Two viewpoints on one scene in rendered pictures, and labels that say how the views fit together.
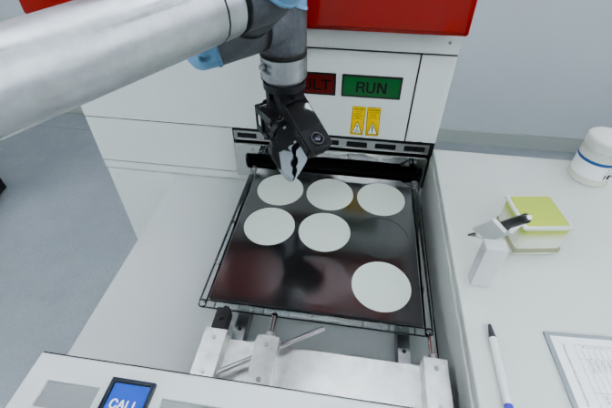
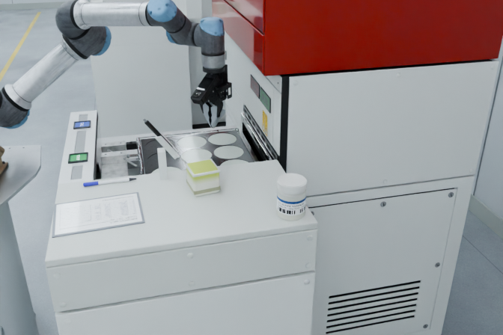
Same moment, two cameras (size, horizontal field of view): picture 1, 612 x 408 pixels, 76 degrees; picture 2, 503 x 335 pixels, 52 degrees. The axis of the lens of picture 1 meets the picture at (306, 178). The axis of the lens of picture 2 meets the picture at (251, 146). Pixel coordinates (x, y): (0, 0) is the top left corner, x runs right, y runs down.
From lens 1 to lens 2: 154 cm
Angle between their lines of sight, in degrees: 57
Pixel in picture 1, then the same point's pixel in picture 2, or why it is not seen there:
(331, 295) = (154, 163)
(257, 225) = (190, 139)
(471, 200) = (228, 173)
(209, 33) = (132, 19)
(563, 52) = not seen: outside the picture
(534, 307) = (153, 191)
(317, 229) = (196, 153)
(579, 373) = (117, 199)
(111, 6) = (114, 4)
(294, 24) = (204, 38)
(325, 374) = (117, 173)
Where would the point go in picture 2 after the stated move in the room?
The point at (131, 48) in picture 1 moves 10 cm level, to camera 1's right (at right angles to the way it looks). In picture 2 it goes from (111, 15) to (117, 21)
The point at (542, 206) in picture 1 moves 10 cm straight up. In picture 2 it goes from (206, 167) to (205, 131)
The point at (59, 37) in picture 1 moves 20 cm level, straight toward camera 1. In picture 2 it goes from (101, 7) to (45, 18)
